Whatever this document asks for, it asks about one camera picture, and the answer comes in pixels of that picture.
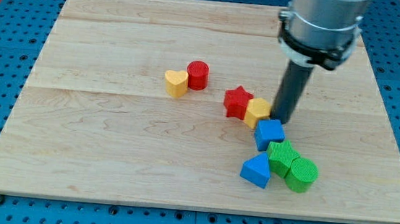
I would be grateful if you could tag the yellow heart block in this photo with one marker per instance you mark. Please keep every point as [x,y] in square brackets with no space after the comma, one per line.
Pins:
[176,83]

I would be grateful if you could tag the blue cube block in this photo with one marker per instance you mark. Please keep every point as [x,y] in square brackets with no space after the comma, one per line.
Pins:
[268,131]

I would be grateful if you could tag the blue triangle block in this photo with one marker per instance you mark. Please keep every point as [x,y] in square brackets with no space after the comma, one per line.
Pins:
[256,170]

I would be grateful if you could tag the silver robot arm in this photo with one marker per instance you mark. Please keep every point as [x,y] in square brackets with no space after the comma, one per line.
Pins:
[321,32]

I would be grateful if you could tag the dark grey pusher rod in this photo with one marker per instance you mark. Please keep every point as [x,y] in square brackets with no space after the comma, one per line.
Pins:
[289,92]

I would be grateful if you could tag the green star block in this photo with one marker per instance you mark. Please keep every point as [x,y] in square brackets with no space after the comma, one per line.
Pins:
[280,157]

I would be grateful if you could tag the green cylinder block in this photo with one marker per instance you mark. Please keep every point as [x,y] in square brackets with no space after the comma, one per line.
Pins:
[302,174]

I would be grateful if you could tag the wooden board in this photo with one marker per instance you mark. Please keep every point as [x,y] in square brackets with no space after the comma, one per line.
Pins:
[94,122]

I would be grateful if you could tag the red cylinder block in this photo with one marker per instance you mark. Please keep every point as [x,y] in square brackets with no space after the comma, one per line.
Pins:
[198,72]

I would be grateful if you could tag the red star block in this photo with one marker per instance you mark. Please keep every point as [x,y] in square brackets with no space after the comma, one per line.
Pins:
[236,102]

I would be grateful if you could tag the yellow hexagon block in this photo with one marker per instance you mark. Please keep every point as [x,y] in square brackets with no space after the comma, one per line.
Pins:
[257,109]

